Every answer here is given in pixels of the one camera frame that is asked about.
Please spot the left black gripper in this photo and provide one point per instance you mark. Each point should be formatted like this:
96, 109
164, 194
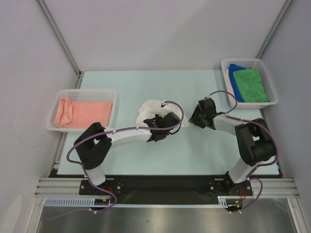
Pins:
158, 117

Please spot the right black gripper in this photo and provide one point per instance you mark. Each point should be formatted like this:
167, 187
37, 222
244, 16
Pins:
196, 117

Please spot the white towel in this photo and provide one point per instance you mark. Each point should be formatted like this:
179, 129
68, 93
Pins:
152, 107

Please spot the pink terry towel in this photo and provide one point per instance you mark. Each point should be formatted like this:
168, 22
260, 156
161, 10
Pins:
80, 115

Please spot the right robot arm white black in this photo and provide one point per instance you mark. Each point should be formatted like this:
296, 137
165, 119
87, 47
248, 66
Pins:
256, 144

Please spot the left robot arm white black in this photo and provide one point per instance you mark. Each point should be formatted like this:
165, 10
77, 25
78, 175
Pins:
93, 145

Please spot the white basket with towels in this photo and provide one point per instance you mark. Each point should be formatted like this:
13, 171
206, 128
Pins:
267, 82

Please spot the light pink towel in basket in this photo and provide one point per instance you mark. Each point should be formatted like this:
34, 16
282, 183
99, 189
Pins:
229, 82

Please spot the blue towel in basket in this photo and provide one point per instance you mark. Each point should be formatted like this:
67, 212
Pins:
232, 68

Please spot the green towel in basket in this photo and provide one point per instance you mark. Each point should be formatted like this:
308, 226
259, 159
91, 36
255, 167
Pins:
249, 84

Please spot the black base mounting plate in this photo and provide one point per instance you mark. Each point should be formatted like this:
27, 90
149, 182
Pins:
169, 190

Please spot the empty white plastic basket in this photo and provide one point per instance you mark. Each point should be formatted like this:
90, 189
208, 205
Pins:
82, 95

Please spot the white slotted cable duct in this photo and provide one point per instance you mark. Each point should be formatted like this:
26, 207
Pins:
98, 203

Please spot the right aluminium corner post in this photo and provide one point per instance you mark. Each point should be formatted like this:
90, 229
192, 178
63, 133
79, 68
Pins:
276, 24

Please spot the aluminium corner post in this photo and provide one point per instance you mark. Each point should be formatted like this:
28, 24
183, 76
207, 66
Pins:
276, 24
58, 35

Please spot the left aluminium corner post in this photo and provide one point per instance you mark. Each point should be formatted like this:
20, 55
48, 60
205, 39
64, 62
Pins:
58, 35

